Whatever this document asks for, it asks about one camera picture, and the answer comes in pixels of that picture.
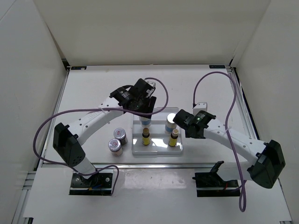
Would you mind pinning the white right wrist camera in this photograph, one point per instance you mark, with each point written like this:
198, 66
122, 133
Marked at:
201, 106

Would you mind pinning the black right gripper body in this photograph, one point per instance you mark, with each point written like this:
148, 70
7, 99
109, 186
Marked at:
189, 135

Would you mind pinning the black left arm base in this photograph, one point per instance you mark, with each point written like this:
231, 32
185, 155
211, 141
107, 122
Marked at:
100, 185

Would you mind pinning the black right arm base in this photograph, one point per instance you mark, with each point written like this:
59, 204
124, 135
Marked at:
211, 185

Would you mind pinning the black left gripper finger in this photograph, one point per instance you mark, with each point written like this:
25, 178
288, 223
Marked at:
141, 114
152, 102

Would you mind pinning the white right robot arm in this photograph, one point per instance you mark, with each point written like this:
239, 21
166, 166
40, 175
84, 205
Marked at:
264, 161

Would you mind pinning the yellow cork-top bottle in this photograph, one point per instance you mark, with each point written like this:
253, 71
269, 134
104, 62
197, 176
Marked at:
145, 137
173, 138

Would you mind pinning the rear white-lid spice jar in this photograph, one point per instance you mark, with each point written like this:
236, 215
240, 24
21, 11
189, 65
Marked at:
120, 134

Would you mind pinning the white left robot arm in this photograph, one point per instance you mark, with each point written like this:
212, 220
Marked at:
68, 139

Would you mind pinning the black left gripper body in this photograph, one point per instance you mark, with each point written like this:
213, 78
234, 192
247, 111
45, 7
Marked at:
145, 100

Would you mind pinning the front white-lid spice jar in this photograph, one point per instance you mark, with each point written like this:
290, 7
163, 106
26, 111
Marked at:
115, 147

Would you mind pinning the white-lid spice jar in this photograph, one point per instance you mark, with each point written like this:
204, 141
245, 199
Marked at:
120, 134
115, 147

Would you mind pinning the white divided plastic tray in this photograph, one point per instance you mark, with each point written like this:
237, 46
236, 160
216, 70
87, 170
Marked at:
158, 137

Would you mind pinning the silver-lid shaker bottle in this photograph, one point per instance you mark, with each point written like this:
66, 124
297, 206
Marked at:
170, 125
145, 122

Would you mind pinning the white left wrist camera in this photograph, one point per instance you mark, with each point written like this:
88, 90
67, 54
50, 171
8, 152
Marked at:
152, 87

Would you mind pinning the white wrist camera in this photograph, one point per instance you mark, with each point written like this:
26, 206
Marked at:
201, 106
152, 87

